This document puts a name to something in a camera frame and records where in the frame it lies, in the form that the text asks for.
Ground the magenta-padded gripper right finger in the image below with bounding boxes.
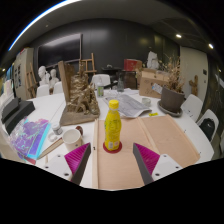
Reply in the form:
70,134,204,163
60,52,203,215
132,142,184,186

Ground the dark wall blackboard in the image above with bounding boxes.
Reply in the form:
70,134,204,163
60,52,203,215
36,33,83,69

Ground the white plaster bust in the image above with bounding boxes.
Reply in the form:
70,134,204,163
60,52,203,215
37,65,51,87
49,68,60,88

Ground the small white-lidded jar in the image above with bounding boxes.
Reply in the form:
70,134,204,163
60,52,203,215
50,122,64,136

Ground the white spotted mug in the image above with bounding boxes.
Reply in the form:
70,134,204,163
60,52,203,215
62,128,84,153

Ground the brown cardboard box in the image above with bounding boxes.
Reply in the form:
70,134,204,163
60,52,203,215
138,68,169,99

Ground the red box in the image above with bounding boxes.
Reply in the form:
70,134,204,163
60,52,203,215
123,58,143,72

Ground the white chair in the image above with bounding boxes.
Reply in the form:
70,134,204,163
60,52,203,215
35,83,51,98
90,73,112,90
179,93,204,123
52,80,64,95
196,108,220,143

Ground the white plaster figure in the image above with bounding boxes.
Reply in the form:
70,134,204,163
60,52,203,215
146,50,160,70

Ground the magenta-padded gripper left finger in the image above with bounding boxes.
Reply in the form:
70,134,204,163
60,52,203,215
42,142,92,186

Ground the wooden easel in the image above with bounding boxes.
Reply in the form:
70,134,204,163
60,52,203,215
25,62,38,99
79,52,98,75

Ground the small glass cup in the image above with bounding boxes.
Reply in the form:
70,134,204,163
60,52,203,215
141,97,152,108

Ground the black bag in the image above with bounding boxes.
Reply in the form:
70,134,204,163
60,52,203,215
198,118,217,139

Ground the white cabinet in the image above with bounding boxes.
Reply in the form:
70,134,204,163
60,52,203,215
12,47,35,101

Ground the clear plastic bottle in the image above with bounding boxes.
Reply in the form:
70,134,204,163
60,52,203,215
116,77,125,93

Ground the printed newspaper sheet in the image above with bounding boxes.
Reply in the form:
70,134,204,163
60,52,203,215
102,93,153,119

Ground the flat round red coaster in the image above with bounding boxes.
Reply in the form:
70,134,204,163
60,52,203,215
102,141,123,155

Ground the golden sculpture on wooden base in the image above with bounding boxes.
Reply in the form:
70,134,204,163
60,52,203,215
57,59,101,127

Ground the black side table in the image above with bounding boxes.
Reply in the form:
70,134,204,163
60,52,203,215
101,64,126,81

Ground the yellow drink bottle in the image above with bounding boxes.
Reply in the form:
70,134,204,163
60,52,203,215
103,99,123,152

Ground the dried plant in grey pot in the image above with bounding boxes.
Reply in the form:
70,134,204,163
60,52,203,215
156,54,186,118

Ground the flat wooden stick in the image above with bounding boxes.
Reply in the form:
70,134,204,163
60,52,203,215
37,136,65,160

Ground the white tape ring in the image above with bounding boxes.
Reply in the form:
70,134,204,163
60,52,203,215
47,132,59,143

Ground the beige wooden drawing board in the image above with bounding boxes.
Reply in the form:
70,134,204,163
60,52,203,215
91,114,201,191

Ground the wooden wall figure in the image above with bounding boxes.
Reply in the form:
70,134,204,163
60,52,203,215
188,74,199,98

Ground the black flat box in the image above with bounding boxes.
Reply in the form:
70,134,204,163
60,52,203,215
1,97,22,124
3,100,36,134

